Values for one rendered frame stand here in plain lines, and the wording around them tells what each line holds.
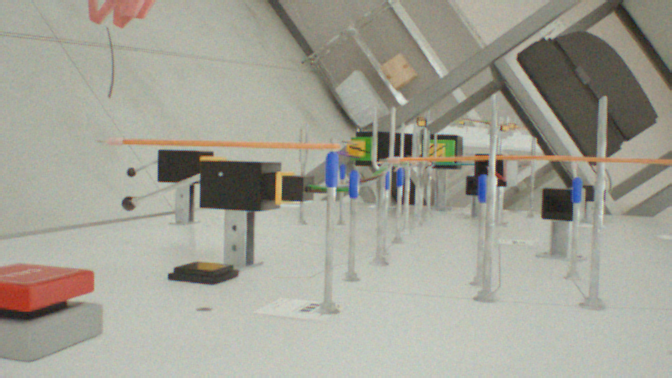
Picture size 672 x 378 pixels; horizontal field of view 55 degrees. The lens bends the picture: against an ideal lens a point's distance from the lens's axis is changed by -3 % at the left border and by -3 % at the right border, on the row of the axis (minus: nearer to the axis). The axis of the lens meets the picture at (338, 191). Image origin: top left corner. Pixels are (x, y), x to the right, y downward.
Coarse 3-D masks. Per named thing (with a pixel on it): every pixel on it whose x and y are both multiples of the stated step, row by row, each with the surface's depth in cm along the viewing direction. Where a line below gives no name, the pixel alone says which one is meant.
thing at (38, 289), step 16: (0, 272) 32; (16, 272) 32; (32, 272) 32; (48, 272) 33; (64, 272) 33; (80, 272) 33; (0, 288) 29; (16, 288) 29; (32, 288) 29; (48, 288) 30; (64, 288) 31; (80, 288) 33; (0, 304) 30; (16, 304) 29; (32, 304) 29; (48, 304) 30; (64, 304) 33
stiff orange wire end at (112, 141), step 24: (120, 144) 44; (144, 144) 44; (168, 144) 43; (192, 144) 43; (216, 144) 42; (240, 144) 42; (264, 144) 41; (288, 144) 41; (312, 144) 41; (336, 144) 40
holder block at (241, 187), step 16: (208, 160) 55; (224, 160) 57; (208, 176) 55; (224, 176) 54; (240, 176) 54; (256, 176) 53; (208, 192) 55; (224, 192) 54; (240, 192) 54; (256, 192) 53; (208, 208) 55; (224, 208) 54; (240, 208) 54; (256, 208) 53; (272, 208) 56
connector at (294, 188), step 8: (264, 176) 54; (272, 176) 53; (288, 176) 53; (296, 176) 53; (304, 176) 54; (312, 176) 55; (264, 184) 54; (272, 184) 54; (288, 184) 53; (296, 184) 53; (304, 184) 53; (312, 184) 55; (264, 192) 54; (272, 192) 54; (288, 192) 53; (296, 192) 53; (304, 192) 53; (288, 200) 53; (296, 200) 53; (304, 200) 53
